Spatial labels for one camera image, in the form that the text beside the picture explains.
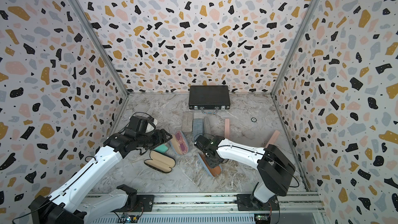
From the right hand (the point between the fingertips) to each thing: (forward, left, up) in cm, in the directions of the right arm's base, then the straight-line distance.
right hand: (215, 161), depth 84 cm
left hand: (+5, +23, +15) cm, 28 cm away
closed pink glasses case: (+14, -34, +2) cm, 37 cm away
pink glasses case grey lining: (+20, -7, +2) cm, 21 cm away
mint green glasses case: (+7, +31, -1) cm, 32 cm away
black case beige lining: (0, +30, -2) cm, 30 cm away
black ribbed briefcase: (+45, +4, +2) cm, 45 cm away
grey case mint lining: (+21, +11, 0) cm, 24 cm away
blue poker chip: (+32, -26, -4) cm, 41 cm away
